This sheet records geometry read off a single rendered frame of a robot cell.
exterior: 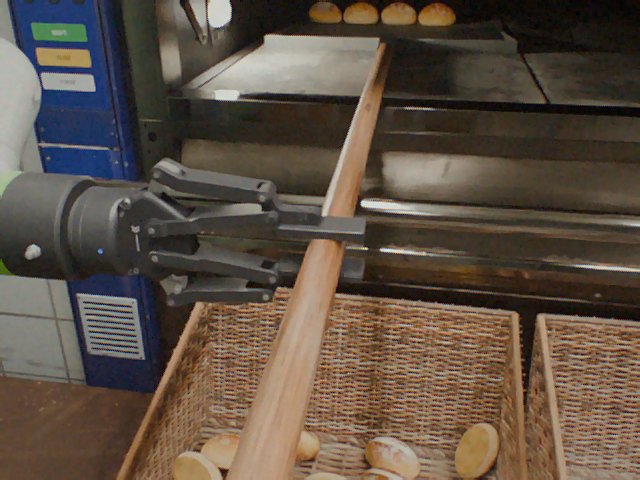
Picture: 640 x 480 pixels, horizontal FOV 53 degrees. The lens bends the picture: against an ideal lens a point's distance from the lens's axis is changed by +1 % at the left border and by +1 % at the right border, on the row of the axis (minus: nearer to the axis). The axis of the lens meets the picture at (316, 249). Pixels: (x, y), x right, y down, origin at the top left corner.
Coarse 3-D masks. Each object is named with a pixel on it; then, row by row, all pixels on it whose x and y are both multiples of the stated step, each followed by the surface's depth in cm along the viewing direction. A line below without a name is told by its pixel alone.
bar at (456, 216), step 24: (168, 192) 71; (288, 192) 69; (312, 192) 69; (360, 216) 67; (384, 216) 67; (408, 216) 67; (432, 216) 66; (456, 216) 66; (480, 216) 65; (504, 216) 65; (528, 216) 65; (552, 216) 64; (576, 216) 64; (600, 216) 64; (624, 216) 64; (600, 240) 65; (624, 240) 64
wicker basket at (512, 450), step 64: (192, 320) 110; (256, 320) 116; (384, 320) 112; (448, 320) 110; (512, 320) 106; (192, 384) 113; (320, 384) 116; (512, 384) 100; (192, 448) 115; (320, 448) 116; (448, 448) 115; (512, 448) 95
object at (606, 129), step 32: (192, 96) 105; (224, 96) 105; (256, 96) 105; (288, 96) 105; (320, 96) 105; (352, 96) 105; (384, 128) 101; (416, 128) 100; (448, 128) 99; (480, 128) 98; (512, 128) 98; (544, 128) 97; (576, 128) 96; (608, 128) 95
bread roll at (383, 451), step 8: (376, 440) 111; (384, 440) 110; (392, 440) 110; (368, 448) 111; (376, 448) 109; (384, 448) 109; (392, 448) 108; (400, 448) 108; (408, 448) 109; (368, 456) 110; (376, 456) 109; (384, 456) 108; (392, 456) 107; (400, 456) 107; (408, 456) 107; (416, 456) 109; (376, 464) 109; (384, 464) 108; (392, 464) 107; (400, 464) 107; (408, 464) 107; (416, 464) 108; (400, 472) 107; (408, 472) 107; (416, 472) 108
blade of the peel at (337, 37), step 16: (288, 32) 164; (304, 32) 164; (320, 32) 164; (336, 32) 164; (352, 32) 163; (368, 32) 163; (384, 32) 163; (400, 32) 163; (416, 32) 163; (432, 32) 163; (448, 32) 163; (464, 32) 163; (480, 32) 163; (496, 32) 163; (272, 48) 145; (288, 48) 144; (304, 48) 144; (320, 48) 143; (336, 48) 143; (352, 48) 142; (368, 48) 142; (400, 48) 141; (416, 48) 140; (432, 48) 140; (448, 48) 139; (464, 48) 139; (480, 48) 138; (496, 48) 138; (512, 48) 137
